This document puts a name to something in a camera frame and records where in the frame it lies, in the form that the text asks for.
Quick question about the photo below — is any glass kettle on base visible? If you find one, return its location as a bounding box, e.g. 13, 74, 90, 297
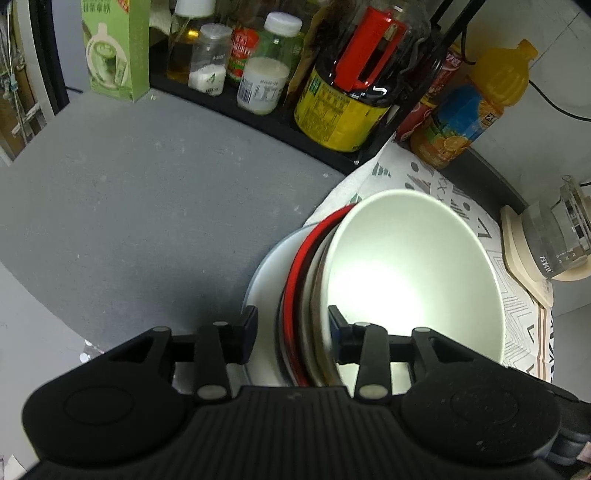
500, 205, 591, 310

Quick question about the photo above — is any large dark sauce bottle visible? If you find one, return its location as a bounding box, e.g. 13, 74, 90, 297
294, 0, 433, 153

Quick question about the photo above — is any black kettle cable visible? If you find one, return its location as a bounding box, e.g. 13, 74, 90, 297
529, 78, 591, 123

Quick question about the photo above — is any grey white plate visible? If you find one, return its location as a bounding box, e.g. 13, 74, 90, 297
242, 228, 315, 389

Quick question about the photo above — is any beige bowl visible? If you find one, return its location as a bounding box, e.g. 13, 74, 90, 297
300, 222, 343, 387

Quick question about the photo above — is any brown packet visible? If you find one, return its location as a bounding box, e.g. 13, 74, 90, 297
281, 0, 335, 112

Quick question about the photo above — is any green drink carton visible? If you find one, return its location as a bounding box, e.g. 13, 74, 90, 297
81, 0, 151, 103

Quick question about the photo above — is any dark window frame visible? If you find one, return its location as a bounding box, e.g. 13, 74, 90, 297
28, 0, 71, 117

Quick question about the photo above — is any red bowl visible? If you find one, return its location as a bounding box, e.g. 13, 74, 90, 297
278, 205, 360, 387

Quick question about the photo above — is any red label sauce bottle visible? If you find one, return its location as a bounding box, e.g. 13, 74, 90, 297
226, 23, 260, 88

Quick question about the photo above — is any small clear seasoning jar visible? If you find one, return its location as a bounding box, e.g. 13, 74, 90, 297
188, 23, 233, 97

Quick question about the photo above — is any red drink can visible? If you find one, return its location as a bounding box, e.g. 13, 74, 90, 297
394, 44, 465, 144

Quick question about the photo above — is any black metal rack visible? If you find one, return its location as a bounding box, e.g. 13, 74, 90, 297
148, 0, 488, 176

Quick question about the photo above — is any orange juice bottle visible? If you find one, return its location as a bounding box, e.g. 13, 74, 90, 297
410, 39, 539, 171

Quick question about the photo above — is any white capped powder jar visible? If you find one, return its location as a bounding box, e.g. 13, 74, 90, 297
237, 11, 305, 116

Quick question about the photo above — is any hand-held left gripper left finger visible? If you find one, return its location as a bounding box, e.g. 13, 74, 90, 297
108, 305, 258, 405

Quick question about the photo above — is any large white bowl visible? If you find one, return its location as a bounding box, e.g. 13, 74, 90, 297
325, 189, 507, 400

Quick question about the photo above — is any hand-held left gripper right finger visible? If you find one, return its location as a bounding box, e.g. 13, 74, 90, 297
327, 305, 483, 405

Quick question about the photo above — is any cooking oil bottle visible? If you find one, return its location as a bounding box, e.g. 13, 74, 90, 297
166, 0, 218, 86

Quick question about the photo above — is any patterned white cloth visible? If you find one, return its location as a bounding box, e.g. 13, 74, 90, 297
302, 138, 559, 384

